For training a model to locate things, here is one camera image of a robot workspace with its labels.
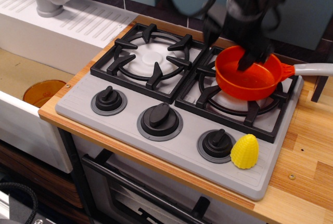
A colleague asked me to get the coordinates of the black stove knob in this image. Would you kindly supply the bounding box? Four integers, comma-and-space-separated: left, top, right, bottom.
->
91, 86, 127, 116
137, 102, 184, 142
197, 129, 236, 164

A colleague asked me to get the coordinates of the white toy sink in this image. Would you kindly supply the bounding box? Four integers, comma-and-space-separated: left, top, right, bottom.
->
1, 0, 137, 173

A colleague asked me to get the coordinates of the grey toy stove top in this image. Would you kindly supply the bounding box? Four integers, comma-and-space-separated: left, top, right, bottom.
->
55, 22, 304, 201

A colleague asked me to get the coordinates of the orange translucent plate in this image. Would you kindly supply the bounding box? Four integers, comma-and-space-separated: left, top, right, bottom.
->
23, 80, 66, 108

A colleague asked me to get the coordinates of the black left stove knob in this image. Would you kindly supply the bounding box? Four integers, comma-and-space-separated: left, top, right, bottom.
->
91, 86, 127, 116

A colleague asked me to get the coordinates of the black burner grate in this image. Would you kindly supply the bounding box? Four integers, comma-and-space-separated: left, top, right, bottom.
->
91, 23, 209, 103
175, 46, 303, 143

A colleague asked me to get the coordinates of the yellow toy corn cob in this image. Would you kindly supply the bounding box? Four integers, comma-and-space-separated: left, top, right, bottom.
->
230, 134, 259, 169

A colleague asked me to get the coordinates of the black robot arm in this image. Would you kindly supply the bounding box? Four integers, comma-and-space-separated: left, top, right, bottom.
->
191, 0, 286, 71

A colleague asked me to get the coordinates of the black left burner grate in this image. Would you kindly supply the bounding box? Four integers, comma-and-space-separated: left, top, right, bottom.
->
91, 23, 209, 103

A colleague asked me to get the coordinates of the black braided cable lower left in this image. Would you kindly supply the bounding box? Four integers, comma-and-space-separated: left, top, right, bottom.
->
0, 181, 39, 224

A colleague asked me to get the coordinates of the oven door with black handle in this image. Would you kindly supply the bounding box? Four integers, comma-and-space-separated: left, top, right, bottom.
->
82, 150, 210, 223

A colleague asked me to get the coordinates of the black middle stove knob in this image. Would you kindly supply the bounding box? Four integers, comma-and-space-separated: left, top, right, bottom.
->
137, 102, 184, 142

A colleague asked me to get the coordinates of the black right stove knob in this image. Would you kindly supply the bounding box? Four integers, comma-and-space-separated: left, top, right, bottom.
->
197, 129, 236, 164

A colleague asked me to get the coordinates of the orange pot with grey handle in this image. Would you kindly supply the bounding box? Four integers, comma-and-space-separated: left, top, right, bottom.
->
215, 46, 332, 101

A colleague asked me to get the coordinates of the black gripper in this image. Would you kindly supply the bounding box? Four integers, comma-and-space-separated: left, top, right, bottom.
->
203, 0, 276, 71

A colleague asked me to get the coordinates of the dark chair leg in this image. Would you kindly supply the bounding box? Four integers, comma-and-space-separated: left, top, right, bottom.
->
311, 76, 328, 102

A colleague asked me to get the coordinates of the black right burner grate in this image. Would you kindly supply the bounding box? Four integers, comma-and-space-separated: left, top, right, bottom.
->
175, 46, 303, 143

